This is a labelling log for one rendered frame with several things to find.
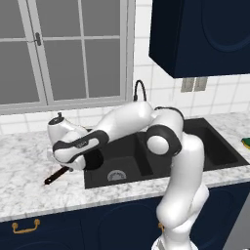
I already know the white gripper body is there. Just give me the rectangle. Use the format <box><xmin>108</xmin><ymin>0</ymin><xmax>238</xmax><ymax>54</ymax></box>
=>
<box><xmin>47</xmin><ymin>146</ymin><xmax>88</xmax><ymax>172</ymax></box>

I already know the green and yellow sponge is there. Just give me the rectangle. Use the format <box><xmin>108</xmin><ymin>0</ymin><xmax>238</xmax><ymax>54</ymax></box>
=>
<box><xmin>240</xmin><ymin>137</ymin><xmax>250</xmax><ymax>150</ymax></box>

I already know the navy drawer front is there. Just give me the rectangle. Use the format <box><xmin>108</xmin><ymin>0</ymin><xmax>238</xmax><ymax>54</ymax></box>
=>
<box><xmin>0</xmin><ymin>208</ymin><xmax>90</xmax><ymax>250</ymax></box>

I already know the black curved tap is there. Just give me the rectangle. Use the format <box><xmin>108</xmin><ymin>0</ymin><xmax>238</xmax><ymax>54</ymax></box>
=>
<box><xmin>133</xmin><ymin>79</ymin><xmax>148</xmax><ymax>103</ymax></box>

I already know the black double sink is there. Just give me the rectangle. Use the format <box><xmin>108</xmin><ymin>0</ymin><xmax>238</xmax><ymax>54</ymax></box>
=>
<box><xmin>83</xmin><ymin>117</ymin><xmax>250</xmax><ymax>190</ymax></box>

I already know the grey window latch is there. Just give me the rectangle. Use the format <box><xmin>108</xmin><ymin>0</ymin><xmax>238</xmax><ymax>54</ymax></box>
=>
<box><xmin>33</xmin><ymin>31</ymin><xmax>43</xmax><ymax>47</ymax></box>

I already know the grey wall socket plate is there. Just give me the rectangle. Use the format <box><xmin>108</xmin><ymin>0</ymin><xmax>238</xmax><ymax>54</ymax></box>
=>
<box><xmin>193</xmin><ymin>76</ymin><xmax>209</xmax><ymax>93</ymax></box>
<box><xmin>180</xmin><ymin>77</ymin><xmax>195</xmax><ymax>94</ymax></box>

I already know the navy wall cupboard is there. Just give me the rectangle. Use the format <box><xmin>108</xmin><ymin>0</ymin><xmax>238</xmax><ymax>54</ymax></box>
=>
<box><xmin>148</xmin><ymin>0</ymin><xmax>250</xmax><ymax>79</ymax></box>

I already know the grey appliance front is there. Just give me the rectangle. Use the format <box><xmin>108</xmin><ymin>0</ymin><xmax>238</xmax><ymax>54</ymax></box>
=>
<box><xmin>223</xmin><ymin>192</ymin><xmax>250</xmax><ymax>250</ymax></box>

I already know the gold drawer handle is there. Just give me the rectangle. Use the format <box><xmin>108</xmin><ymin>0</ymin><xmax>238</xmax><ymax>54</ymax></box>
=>
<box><xmin>11</xmin><ymin>218</ymin><xmax>42</xmax><ymax>235</ymax></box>

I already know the black frying pan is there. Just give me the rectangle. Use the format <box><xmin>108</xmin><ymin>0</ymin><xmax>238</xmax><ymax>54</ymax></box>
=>
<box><xmin>43</xmin><ymin>149</ymin><xmax>105</xmax><ymax>187</ymax></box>

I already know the grey framed window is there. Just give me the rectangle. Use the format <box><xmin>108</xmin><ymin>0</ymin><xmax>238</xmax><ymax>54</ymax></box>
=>
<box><xmin>0</xmin><ymin>0</ymin><xmax>137</xmax><ymax>115</ymax></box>

